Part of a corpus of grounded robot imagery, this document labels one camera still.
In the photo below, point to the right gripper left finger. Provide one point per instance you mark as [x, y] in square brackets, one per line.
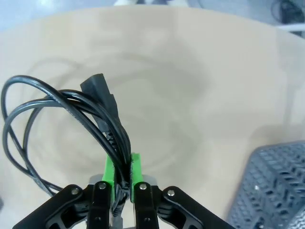
[98, 207]

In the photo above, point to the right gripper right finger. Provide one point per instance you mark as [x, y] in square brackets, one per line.
[145, 207]

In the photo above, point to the gray plastic lattice basket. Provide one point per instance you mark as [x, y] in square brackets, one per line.
[274, 186]

